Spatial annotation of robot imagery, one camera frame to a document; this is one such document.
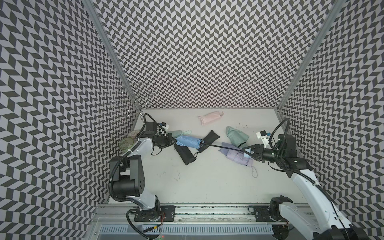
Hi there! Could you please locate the mint umbrella at back left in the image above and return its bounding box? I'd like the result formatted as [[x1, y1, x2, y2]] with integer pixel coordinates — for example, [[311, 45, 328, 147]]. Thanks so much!
[[168, 130, 192, 139]]

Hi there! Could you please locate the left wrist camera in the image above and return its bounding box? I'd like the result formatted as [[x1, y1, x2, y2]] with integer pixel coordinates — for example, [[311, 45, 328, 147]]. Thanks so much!
[[158, 122, 169, 136]]

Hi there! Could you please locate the black sleeved umbrella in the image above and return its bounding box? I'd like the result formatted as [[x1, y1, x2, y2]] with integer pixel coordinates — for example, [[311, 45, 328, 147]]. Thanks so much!
[[198, 130, 220, 153], [174, 144, 196, 166]]

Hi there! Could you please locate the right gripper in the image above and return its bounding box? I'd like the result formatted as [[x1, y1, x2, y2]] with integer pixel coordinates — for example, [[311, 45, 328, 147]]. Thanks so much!
[[242, 143, 284, 163]]

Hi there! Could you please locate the blue sleeved umbrella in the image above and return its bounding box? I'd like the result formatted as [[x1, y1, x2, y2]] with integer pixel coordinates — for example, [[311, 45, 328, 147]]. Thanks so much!
[[176, 136, 251, 155]]

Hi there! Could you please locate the wire glass rack stand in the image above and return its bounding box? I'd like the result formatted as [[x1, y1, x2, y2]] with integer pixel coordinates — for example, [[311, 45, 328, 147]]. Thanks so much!
[[106, 82, 154, 133]]

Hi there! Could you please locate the pink sleeved umbrella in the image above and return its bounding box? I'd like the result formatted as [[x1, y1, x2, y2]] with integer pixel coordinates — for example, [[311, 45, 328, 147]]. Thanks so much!
[[198, 111, 225, 126]]

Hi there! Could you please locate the mint green sleeved umbrella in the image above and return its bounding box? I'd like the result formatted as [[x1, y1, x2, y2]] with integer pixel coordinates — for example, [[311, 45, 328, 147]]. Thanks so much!
[[226, 127, 250, 148]]

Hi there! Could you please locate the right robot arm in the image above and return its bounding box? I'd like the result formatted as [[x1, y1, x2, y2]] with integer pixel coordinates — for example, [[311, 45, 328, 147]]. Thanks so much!
[[241, 128, 369, 240]]

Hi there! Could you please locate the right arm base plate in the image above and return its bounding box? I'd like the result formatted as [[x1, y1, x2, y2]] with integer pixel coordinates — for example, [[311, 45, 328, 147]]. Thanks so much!
[[248, 206, 289, 223]]

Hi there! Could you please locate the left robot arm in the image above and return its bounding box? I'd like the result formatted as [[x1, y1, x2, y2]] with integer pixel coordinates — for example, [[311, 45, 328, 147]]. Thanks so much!
[[108, 114, 176, 223]]

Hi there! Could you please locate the green drinking glass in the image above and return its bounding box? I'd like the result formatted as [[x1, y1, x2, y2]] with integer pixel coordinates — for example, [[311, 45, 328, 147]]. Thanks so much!
[[118, 137, 135, 154]]

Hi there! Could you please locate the lavender sleeved umbrella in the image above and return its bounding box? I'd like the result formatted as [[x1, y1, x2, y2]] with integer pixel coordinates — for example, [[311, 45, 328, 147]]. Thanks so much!
[[226, 150, 258, 178]]

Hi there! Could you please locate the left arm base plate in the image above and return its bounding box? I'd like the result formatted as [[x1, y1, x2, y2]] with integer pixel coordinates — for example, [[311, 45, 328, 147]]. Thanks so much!
[[134, 205, 176, 222]]

